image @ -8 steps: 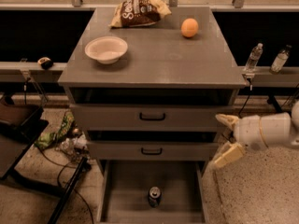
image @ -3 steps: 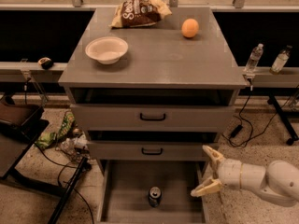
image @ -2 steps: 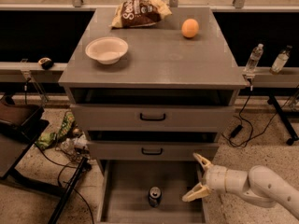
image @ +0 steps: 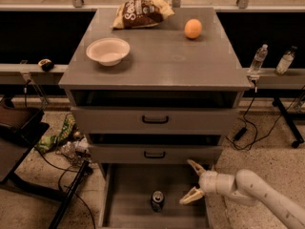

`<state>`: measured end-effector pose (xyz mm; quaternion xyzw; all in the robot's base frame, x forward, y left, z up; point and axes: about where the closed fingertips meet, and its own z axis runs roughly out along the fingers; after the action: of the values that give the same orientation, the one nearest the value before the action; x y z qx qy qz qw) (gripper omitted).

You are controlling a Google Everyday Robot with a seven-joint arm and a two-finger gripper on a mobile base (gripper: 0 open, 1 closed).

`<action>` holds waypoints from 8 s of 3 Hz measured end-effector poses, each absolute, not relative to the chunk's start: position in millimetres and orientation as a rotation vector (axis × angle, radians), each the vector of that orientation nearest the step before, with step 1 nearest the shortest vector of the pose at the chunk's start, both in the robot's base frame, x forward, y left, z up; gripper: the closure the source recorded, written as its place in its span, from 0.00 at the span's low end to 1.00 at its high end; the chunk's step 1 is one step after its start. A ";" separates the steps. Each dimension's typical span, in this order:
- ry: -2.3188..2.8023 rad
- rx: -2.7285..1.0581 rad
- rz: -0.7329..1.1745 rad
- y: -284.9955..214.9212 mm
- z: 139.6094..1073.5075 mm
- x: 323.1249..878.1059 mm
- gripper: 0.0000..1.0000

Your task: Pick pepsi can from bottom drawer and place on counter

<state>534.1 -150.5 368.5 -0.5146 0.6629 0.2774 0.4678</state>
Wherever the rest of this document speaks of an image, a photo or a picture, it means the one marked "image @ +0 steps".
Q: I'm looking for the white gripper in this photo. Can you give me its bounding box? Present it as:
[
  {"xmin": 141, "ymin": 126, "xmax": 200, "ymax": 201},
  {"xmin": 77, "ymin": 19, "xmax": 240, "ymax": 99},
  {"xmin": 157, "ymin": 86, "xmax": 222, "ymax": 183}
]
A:
[{"xmin": 179, "ymin": 159, "xmax": 236, "ymax": 205}]

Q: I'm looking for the dark pepsi can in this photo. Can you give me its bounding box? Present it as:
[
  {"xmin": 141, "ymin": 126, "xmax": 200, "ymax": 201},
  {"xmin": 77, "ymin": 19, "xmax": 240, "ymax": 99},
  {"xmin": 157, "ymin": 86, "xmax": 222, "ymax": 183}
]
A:
[{"xmin": 151, "ymin": 191, "xmax": 165, "ymax": 212}]

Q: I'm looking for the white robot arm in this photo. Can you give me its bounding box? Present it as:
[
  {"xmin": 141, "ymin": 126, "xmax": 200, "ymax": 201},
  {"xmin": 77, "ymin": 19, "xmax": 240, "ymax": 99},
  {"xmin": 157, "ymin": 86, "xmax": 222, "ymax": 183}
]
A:
[{"xmin": 179, "ymin": 159, "xmax": 305, "ymax": 229}]

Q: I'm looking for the grey top drawer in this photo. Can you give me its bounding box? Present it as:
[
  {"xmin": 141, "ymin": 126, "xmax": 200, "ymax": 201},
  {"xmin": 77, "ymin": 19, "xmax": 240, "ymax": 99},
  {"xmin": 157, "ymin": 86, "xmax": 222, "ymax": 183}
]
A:
[{"xmin": 71, "ymin": 107, "xmax": 237, "ymax": 135}]

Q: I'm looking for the grey open bottom drawer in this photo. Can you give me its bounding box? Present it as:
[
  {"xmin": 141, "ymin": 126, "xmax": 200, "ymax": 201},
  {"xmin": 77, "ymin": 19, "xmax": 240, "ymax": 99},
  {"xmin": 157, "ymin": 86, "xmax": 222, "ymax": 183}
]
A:
[{"xmin": 98, "ymin": 164, "xmax": 212, "ymax": 229}]

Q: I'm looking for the grey middle drawer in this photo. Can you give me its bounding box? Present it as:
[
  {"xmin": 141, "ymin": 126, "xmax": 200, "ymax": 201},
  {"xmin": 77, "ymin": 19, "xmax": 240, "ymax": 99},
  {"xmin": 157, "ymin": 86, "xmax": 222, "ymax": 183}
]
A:
[{"xmin": 89, "ymin": 145, "xmax": 223, "ymax": 164}]

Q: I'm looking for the grey drawer cabinet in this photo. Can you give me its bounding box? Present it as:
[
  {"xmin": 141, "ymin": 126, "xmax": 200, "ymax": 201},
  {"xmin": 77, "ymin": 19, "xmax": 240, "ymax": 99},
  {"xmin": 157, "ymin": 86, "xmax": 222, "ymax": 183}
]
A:
[{"xmin": 58, "ymin": 6, "xmax": 253, "ymax": 177}]

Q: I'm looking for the black wheeled stand leg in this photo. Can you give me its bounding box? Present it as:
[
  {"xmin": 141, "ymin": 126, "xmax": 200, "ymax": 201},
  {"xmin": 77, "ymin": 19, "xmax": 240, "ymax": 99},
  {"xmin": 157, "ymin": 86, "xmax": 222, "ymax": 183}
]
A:
[{"xmin": 273, "ymin": 97, "xmax": 305, "ymax": 148}]

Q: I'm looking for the crumpled clear plastic bottle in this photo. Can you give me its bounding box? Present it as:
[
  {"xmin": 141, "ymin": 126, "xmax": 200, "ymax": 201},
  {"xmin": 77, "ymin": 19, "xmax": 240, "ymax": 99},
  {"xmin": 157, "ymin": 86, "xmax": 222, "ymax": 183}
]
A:
[{"xmin": 56, "ymin": 141, "xmax": 89, "ymax": 163}]

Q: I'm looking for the clear water bottle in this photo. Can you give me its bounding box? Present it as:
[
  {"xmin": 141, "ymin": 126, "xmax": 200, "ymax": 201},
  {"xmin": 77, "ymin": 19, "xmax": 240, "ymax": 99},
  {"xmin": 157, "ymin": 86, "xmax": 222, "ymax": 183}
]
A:
[{"xmin": 249, "ymin": 44, "xmax": 268, "ymax": 73}]

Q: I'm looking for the orange fruit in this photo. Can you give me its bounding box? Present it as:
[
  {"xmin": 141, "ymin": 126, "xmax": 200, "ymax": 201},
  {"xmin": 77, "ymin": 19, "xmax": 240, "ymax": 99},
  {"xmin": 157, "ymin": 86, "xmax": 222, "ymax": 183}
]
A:
[{"xmin": 184, "ymin": 19, "xmax": 202, "ymax": 39}]

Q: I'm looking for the green snack bag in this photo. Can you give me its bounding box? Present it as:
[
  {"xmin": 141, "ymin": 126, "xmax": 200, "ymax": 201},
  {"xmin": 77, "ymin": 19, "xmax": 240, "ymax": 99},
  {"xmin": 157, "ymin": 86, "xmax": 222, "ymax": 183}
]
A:
[{"xmin": 34, "ymin": 114, "xmax": 76, "ymax": 154}]

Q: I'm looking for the white bowl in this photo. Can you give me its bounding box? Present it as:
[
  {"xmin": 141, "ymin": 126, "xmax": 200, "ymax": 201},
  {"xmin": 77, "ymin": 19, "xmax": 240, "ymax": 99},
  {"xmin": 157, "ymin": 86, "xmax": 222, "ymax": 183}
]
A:
[{"xmin": 86, "ymin": 38, "xmax": 131, "ymax": 67}]

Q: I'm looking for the brown chip bag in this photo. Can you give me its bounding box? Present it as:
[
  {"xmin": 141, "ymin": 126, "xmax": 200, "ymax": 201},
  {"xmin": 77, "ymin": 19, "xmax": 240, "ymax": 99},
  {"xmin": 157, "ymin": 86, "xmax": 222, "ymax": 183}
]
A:
[{"xmin": 112, "ymin": 0, "xmax": 174, "ymax": 30}]

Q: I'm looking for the black cart stand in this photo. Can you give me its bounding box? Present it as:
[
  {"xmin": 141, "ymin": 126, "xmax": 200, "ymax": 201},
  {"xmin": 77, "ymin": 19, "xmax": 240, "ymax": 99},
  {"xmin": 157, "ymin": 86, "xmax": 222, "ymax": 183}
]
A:
[{"xmin": 0, "ymin": 97, "xmax": 89, "ymax": 229}]

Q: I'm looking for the black yellow tape measure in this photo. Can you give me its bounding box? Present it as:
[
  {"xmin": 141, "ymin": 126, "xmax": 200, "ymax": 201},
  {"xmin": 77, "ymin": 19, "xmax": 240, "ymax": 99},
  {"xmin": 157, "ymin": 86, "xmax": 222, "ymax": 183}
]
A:
[{"xmin": 38, "ymin": 59, "xmax": 54, "ymax": 72}]

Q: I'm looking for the black power adapter cable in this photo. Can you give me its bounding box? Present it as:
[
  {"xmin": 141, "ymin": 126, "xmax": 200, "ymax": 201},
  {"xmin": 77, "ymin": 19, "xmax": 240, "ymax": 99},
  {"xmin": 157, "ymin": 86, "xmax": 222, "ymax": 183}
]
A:
[{"xmin": 225, "ymin": 79, "xmax": 305, "ymax": 152}]

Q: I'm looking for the black floor cable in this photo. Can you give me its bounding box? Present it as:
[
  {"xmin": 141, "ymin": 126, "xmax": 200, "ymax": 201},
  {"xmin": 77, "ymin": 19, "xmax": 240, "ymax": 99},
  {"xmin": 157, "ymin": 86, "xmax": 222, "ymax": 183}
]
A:
[{"xmin": 33, "ymin": 146, "xmax": 97, "ymax": 229}]

